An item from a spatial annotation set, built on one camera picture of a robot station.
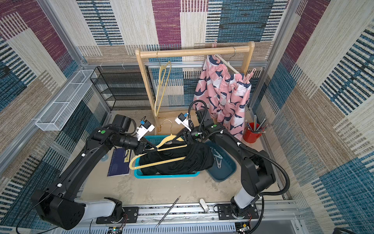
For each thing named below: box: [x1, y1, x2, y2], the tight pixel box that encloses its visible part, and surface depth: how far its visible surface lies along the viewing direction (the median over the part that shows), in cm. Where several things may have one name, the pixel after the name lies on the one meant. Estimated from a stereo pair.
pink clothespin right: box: [245, 68, 257, 84], surface depth 67 cm
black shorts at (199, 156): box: [139, 140, 215, 176], surface depth 78 cm
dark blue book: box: [107, 147, 131, 177], surface depth 89 cm
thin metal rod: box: [154, 195, 182, 229], surface depth 76 cm
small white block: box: [199, 198, 210, 214], surface depth 76 cm
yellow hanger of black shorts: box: [129, 119, 188, 171], surface depth 72 cm
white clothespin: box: [215, 156, 223, 169], surface depth 91 cm
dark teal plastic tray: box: [205, 140, 237, 183], surface depth 87 cm
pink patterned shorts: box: [192, 54, 252, 139], surface depth 82 cm
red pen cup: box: [242, 122, 262, 144], surface depth 98 cm
